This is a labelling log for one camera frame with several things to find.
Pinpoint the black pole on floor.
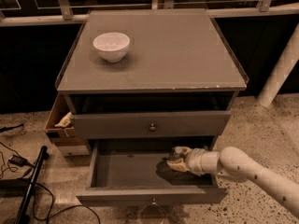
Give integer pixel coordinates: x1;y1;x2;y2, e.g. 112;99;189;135
14;146;49;224

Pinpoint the grey drawer cabinet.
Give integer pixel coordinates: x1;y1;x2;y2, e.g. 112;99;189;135
54;8;249;207

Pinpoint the white ceramic bowl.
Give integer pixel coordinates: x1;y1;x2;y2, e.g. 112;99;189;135
93;32;131;63

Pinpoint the open cardboard box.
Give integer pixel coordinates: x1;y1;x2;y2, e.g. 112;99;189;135
45;95;89;157

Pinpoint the metal window railing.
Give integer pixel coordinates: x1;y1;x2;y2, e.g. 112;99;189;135
0;0;299;26

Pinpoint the black floor cable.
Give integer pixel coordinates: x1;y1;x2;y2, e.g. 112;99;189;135
0;140;101;224

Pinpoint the white diagonal post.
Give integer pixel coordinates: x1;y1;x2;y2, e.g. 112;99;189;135
257;24;299;107

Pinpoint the clear plastic water bottle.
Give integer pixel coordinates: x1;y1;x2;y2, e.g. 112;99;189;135
168;147;184;163

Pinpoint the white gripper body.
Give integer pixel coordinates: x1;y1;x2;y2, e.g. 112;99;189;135
185;148;205;175

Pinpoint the black power adapter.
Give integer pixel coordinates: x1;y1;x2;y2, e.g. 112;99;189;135
8;155;27;167

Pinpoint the round metal top knob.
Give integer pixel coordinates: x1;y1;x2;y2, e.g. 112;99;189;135
149;123;157;132

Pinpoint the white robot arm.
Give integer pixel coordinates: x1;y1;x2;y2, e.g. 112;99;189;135
166;147;299;217

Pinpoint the grey top drawer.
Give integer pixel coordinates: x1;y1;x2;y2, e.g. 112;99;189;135
71;111;231;139

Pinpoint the grey drawer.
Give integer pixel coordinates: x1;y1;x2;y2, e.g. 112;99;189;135
77;138;227;206
71;111;231;139

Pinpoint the metal middle drawer knob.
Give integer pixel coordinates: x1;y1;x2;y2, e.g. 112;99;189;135
151;198;157;204

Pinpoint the grey middle drawer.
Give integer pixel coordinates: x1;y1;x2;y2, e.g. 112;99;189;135
77;138;227;206

